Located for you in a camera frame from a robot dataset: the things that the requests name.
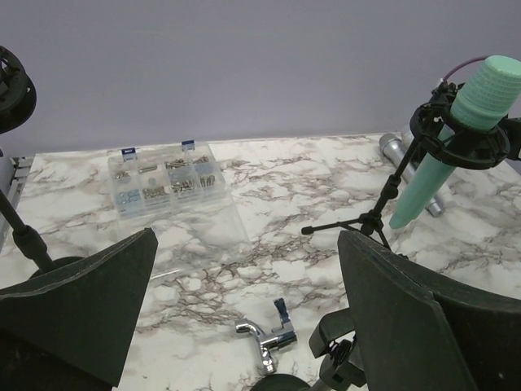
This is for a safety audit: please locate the teal microphone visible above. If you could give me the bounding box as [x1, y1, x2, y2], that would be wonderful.
[389, 55, 520, 230]

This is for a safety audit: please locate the white microphone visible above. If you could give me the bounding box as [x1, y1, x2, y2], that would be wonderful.
[401, 125, 414, 147]

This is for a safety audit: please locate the black white-mic stand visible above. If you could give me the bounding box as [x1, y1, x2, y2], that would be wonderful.
[252, 308, 366, 391]

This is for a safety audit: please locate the black tall shock mount stand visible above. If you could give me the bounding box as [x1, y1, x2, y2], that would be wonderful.
[0, 45, 85, 280]

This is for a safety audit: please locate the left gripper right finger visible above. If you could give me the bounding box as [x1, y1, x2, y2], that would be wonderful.
[337, 231, 520, 390]

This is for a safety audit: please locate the black tripod shock mount stand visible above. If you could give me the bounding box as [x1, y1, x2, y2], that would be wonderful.
[300, 81, 512, 253]

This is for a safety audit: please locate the small chrome metal block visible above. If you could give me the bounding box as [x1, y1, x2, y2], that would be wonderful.
[234, 297, 297, 376]

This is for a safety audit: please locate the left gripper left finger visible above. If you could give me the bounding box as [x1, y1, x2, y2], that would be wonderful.
[1, 228, 158, 390]

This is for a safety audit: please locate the clear plastic screw box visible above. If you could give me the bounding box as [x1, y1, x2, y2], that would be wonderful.
[108, 140, 251, 270]

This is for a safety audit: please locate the grey metal microphone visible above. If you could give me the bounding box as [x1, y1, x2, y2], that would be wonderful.
[379, 134, 444, 217]

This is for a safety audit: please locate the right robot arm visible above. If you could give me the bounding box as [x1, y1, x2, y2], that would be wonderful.
[501, 118, 521, 161]

